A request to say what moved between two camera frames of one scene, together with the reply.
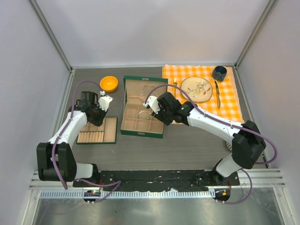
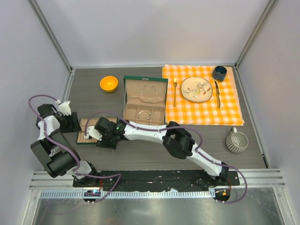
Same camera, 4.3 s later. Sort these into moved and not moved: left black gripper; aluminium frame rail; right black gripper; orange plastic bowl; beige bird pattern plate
Moved: right black gripper; left black gripper
Not moved: aluminium frame rail; orange plastic bowl; beige bird pattern plate
